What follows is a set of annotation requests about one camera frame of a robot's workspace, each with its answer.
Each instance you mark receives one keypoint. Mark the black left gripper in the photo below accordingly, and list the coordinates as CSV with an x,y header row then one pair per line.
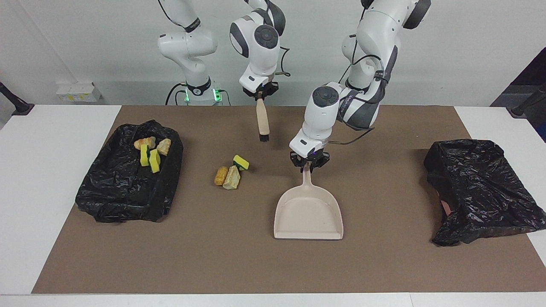
x,y
310,157

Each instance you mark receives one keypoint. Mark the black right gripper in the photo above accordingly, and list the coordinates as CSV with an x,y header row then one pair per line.
x,y
261,90

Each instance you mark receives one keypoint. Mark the beige hand brush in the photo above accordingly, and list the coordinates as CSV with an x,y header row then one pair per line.
x,y
262,119

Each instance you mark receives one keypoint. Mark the beige plastic dustpan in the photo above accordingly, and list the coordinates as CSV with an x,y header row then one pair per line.
x,y
307,213

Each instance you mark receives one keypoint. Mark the yellow green sponge piece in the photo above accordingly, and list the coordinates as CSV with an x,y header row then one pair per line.
x,y
155,162
242,161

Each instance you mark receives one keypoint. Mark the pale yellow foam chunk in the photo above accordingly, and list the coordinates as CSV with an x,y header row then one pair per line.
x,y
147,141
164,146
231,178

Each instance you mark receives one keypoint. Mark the orange brown foam chunk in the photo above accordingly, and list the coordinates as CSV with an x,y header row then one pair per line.
x,y
221,176

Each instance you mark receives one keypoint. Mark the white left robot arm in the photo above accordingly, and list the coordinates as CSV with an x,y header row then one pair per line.
x,y
324,115

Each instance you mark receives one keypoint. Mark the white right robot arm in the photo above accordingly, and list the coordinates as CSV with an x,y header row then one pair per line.
x,y
260,47

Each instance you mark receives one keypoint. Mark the black bag lined bin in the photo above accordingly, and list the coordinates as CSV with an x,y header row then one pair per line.
x,y
482,192
119,192

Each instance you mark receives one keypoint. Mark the brown table mat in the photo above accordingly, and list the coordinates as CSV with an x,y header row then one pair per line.
x,y
273,264

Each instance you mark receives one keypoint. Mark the black stand foot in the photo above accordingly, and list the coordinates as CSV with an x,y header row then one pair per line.
x,y
19,106
522,108

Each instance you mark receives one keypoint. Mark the white wall socket box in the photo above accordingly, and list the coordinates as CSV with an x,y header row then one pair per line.
x,y
79,93

